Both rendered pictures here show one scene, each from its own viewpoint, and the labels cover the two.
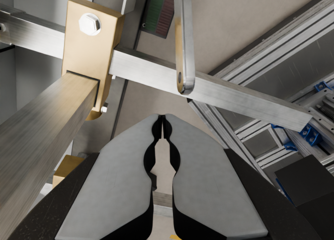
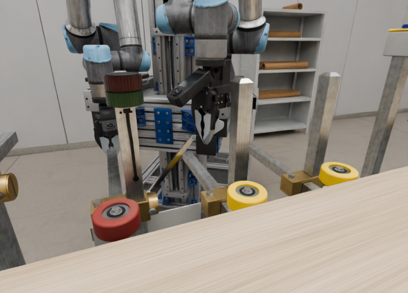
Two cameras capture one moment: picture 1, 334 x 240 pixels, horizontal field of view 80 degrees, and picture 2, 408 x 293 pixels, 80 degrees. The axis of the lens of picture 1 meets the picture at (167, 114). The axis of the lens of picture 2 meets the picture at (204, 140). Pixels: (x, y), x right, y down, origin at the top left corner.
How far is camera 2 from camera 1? 0.57 m
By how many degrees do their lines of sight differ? 51
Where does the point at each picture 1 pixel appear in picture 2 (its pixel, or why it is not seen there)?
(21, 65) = not seen: outside the picture
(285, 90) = not seen: hidden behind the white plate
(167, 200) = (261, 159)
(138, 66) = (211, 185)
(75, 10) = (209, 199)
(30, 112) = (233, 160)
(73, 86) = (231, 179)
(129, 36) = not seen: hidden behind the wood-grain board
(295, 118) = (187, 153)
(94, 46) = (216, 192)
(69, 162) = (288, 190)
